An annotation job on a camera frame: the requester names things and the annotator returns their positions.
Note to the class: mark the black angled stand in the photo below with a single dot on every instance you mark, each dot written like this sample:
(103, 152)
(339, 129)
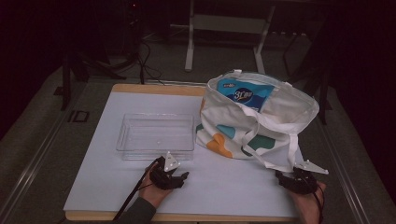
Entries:
(323, 93)

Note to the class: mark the clear plastic container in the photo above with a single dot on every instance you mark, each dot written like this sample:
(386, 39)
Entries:
(155, 137)

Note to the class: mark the blue snack pouch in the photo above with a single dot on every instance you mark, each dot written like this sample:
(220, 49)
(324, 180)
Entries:
(246, 93)

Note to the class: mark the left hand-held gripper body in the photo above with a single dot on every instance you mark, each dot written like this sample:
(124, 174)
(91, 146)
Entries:
(162, 179)

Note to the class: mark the white patterned tote bag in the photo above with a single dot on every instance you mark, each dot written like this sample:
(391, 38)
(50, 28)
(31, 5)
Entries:
(280, 118)

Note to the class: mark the white table sheet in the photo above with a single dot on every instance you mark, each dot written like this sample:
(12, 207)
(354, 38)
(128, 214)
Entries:
(218, 186)

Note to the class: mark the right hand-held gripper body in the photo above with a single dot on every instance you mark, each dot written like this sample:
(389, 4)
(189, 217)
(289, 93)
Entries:
(300, 183)

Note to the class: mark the person's left hand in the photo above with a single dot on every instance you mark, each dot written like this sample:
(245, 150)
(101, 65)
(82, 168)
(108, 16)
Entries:
(154, 196)

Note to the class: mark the grey metal stand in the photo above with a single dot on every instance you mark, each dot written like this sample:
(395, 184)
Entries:
(227, 23)

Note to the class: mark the black post with red light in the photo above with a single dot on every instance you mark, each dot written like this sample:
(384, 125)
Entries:
(134, 31)

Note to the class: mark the person's right hand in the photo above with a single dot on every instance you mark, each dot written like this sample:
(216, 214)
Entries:
(308, 208)

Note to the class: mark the black floor plate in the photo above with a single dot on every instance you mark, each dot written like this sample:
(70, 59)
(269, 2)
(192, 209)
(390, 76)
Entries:
(71, 116)

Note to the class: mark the metal floor rail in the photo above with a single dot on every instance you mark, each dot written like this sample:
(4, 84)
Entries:
(342, 174)
(31, 168)

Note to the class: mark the black tripod stand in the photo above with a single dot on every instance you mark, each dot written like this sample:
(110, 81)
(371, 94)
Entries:
(66, 77)

